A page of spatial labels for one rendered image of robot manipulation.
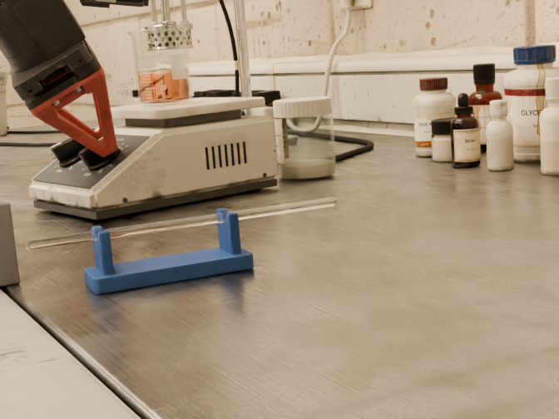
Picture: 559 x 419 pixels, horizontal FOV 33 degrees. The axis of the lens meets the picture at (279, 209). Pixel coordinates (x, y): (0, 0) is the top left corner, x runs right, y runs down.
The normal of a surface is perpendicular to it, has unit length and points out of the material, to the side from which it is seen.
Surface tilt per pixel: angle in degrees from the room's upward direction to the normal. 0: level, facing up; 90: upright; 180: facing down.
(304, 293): 0
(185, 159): 90
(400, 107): 90
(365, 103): 90
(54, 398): 0
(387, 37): 90
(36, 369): 0
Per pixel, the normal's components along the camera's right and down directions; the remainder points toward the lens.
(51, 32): 0.28, 0.36
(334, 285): -0.07, -0.98
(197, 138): 0.62, 0.08
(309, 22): -0.88, 0.15
